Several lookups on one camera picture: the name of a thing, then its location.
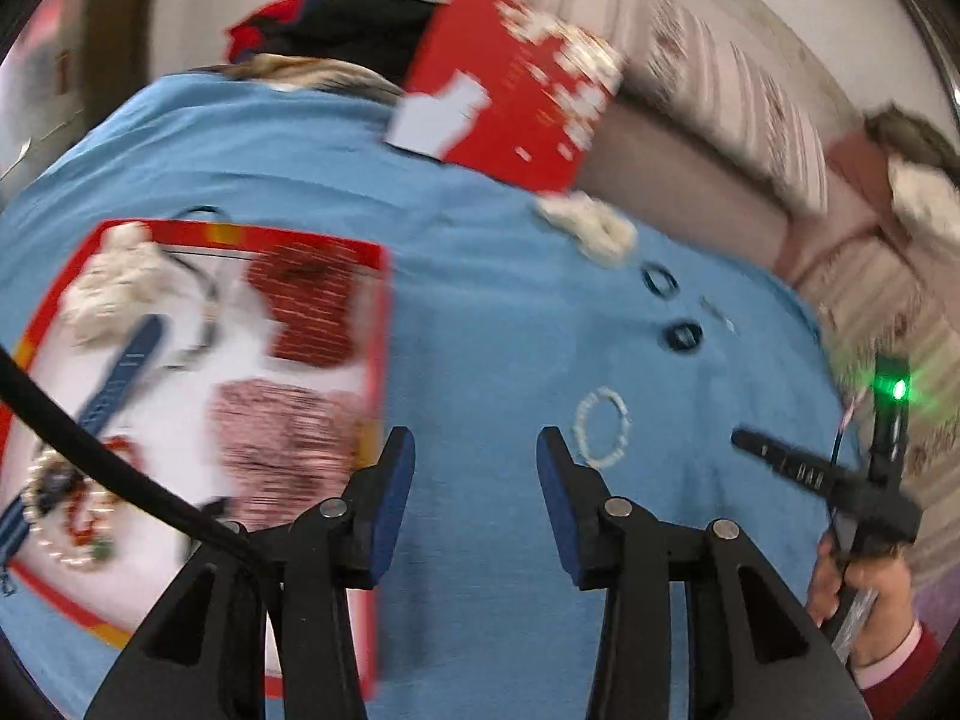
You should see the metal hair clip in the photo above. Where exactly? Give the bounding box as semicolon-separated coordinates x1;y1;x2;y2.
700;295;740;335

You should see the tan fur cloth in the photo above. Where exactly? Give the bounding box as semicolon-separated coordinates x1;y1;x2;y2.
196;54;407;104

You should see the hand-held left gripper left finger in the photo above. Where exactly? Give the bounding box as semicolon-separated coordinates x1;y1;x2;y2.
82;425;417;720

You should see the black cord necklace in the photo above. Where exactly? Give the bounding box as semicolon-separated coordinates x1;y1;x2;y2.
159;205;226;374

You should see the thin black hair tie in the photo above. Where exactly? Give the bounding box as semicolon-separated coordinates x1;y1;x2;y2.
640;262;680;300

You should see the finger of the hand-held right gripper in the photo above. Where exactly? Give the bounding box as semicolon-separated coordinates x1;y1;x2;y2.
730;427;865;516

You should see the blue blanket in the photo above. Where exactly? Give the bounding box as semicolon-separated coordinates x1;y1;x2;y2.
0;73;865;720

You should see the black cable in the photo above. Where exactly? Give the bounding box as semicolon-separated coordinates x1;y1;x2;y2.
0;343;250;550

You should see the white printed scrunchie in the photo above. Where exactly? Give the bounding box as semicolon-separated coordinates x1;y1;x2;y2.
58;223;171;347

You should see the blue striped strap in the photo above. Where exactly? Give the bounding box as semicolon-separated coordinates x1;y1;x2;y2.
0;314;167;565

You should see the white crumpled cloth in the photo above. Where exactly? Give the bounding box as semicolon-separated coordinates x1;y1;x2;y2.
887;156;960;245

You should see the red polka dot scrunchie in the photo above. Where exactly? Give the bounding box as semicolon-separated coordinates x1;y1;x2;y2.
247;239;362;370

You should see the pearl bracelet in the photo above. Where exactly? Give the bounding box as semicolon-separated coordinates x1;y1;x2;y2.
573;387;633;469

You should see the white fluffy scrunchie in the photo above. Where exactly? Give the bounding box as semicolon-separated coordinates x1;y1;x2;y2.
535;190;640;269

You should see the dark clothes pile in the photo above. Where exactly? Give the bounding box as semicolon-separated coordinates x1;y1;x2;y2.
226;0;443;83

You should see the thick navy hair tie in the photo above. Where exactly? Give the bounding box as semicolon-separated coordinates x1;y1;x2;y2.
661;319;705;354

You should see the grey furry cloth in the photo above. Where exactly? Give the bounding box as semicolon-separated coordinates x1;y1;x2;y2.
862;106;955;173

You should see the red bead bracelet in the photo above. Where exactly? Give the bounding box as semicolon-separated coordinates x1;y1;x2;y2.
66;434;145;550

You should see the red-rimmed white box tray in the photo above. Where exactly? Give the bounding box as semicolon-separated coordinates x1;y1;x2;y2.
0;218;392;700

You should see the brown sofa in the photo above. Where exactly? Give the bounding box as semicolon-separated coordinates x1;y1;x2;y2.
577;101;960;301

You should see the red white striped scrunchie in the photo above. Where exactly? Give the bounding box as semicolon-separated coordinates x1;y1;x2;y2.
209;380;370;535

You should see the striped floral seat cushion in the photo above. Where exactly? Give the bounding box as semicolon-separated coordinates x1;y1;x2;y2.
814;236;960;481

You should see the long striped floral cushion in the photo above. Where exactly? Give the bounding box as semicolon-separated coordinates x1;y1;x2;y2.
499;0;830;215

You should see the person's right forearm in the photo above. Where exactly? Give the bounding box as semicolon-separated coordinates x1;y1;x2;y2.
847;617;947;692

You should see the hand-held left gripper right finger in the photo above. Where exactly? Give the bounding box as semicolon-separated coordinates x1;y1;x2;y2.
535;425;875;720

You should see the person's right hand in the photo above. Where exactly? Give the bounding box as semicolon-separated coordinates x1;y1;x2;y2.
807;531;921;666

